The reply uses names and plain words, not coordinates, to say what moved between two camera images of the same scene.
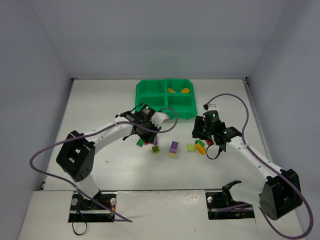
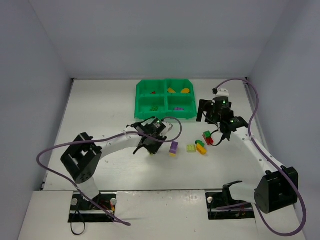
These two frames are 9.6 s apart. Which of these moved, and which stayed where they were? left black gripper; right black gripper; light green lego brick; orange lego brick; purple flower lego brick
Moved: right black gripper; left black gripper
Stayed: light green lego brick; purple flower lego brick; orange lego brick
